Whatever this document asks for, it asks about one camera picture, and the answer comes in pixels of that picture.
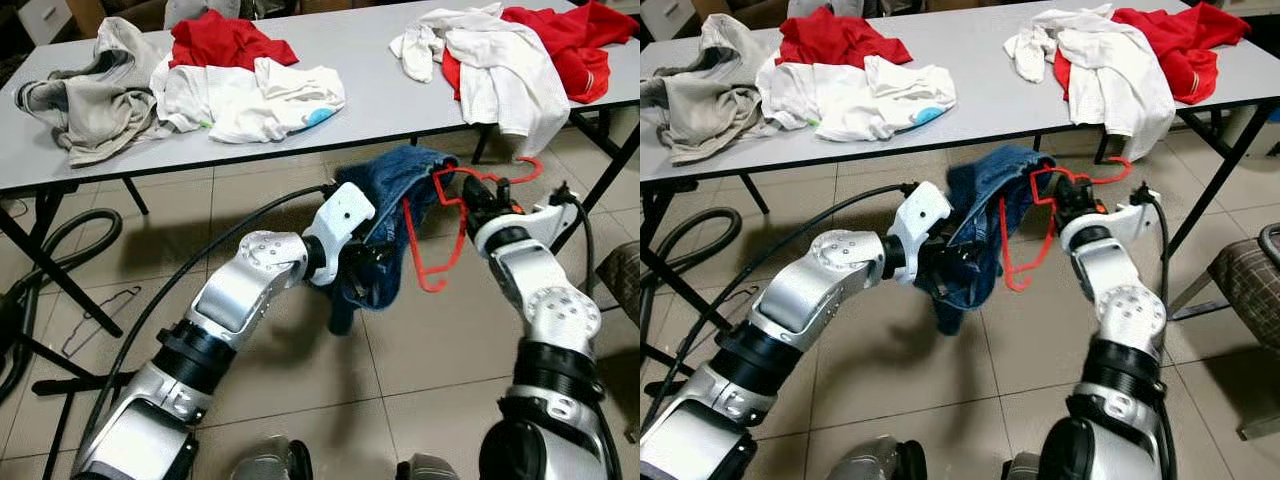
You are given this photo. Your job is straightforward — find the red plastic hanger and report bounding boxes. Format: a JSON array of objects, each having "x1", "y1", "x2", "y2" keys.
[
  {"x1": 998, "y1": 155, "x2": 1134, "y2": 293},
  {"x1": 402, "y1": 155, "x2": 546, "y2": 294}
]

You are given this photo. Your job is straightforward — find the blue denim garment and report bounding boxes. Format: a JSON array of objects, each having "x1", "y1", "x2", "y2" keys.
[
  {"x1": 328, "y1": 145, "x2": 461, "y2": 336},
  {"x1": 935, "y1": 145, "x2": 1058, "y2": 336}
]

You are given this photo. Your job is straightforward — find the white long-sleeve shirt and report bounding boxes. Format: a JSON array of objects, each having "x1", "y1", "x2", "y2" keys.
[
  {"x1": 1003, "y1": 4, "x2": 1179, "y2": 163},
  {"x1": 388, "y1": 3, "x2": 571, "y2": 159}
]

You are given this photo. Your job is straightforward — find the brown checked chair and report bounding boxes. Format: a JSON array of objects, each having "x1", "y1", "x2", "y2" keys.
[
  {"x1": 1165, "y1": 225, "x2": 1280, "y2": 441},
  {"x1": 595, "y1": 240, "x2": 641, "y2": 313}
]

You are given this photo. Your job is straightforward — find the red shirt with striped hem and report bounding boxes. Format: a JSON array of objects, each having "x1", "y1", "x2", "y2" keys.
[
  {"x1": 440, "y1": 0, "x2": 639, "y2": 106},
  {"x1": 1055, "y1": 0, "x2": 1251, "y2": 106}
]

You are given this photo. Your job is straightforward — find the grey folding table black legs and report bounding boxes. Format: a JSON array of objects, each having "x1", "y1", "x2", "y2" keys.
[
  {"x1": 0, "y1": 0, "x2": 641, "y2": 341},
  {"x1": 640, "y1": 0, "x2": 1280, "y2": 376}
]

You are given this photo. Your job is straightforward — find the white crumpled t-shirt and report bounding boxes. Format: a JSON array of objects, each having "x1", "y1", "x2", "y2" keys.
[
  {"x1": 150, "y1": 55, "x2": 348, "y2": 144},
  {"x1": 757, "y1": 55, "x2": 958, "y2": 143}
]

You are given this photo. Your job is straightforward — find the robot right leg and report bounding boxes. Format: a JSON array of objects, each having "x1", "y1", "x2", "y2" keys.
[
  {"x1": 1003, "y1": 455, "x2": 1063, "y2": 480},
  {"x1": 395, "y1": 455, "x2": 461, "y2": 480}
]

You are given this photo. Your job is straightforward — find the beige grey garment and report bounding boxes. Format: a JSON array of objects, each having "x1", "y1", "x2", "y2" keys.
[
  {"x1": 15, "y1": 17, "x2": 178, "y2": 168},
  {"x1": 640, "y1": 14, "x2": 793, "y2": 166}
]

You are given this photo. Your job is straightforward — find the white drawer unit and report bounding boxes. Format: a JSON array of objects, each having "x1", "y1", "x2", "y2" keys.
[
  {"x1": 640, "y1": 0, "x2": 691, "y2": 41},
  {"x1": 18, "y1": 0, "x2": 76, "y2": 46}
]

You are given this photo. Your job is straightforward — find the plain red t-shirt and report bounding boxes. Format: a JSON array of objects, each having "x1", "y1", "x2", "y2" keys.
[
  {"x1": 168, "y1": 10, "x2": 300, "y2": 73},
  {"x1": 778, "y1": 7, "x2": 914, "y2": 69}
]

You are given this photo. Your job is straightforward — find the grey pillow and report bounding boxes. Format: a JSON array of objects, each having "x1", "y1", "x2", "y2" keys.
[
  {"x1": 787, "y1": 0, "x2": 851, "y2": 21},
  {"x1": 165, "y1": 0, "x2": 241, "y2": 28}
]

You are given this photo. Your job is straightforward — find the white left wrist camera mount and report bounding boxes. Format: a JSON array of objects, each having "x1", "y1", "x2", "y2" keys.
[
  {"x1": 888, "y1": 182, "x2": 954, "y2": 286},
  {"x1": 302, "y1": 182, "x2": 378, "y2": 288}
]

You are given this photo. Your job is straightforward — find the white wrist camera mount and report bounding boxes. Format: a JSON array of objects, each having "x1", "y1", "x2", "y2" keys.
[
  {"x1": 1095, "y1": 190, "x2": 1163, "y2": 243},
  {"x1": 505, "y1": 198, "x2": 583, "y2": 246},
  {"x1": 888, "y1": 182, "x2": 954, "y2": 286},
  {"x1": 302, "y1": 182, "x2": 378, "y2": 288}
]

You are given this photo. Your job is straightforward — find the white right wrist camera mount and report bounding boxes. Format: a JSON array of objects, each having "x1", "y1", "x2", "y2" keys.
[
  {"x1": 505, "y1": 198, "x2": 583, "y2": 246},
  {"x1": 1095, "y1": 190, "x2": 1163, "y2": 243}
]

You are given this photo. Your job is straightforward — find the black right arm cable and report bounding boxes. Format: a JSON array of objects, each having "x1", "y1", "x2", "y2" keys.
[
  {"x1": 1138, "y1": 185, "x2": 1176, "y2": 301},
  {"x1": 553, "y1": 180, "x2": 601, "y2": 301}
]

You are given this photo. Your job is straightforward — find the black corrugated hose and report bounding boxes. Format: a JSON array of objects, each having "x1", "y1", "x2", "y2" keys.
[
  {"x1": 660, "y1": 207, "x2": 743, "y2": 301},
  {"x1": 0, "y1": 207, "x2": 123, "y2": 401}
]

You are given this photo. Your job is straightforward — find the thin wire hanger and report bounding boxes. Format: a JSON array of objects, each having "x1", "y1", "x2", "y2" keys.
[{"x1": 60, "y1": 287, "x2": 143, "y2": 359}]

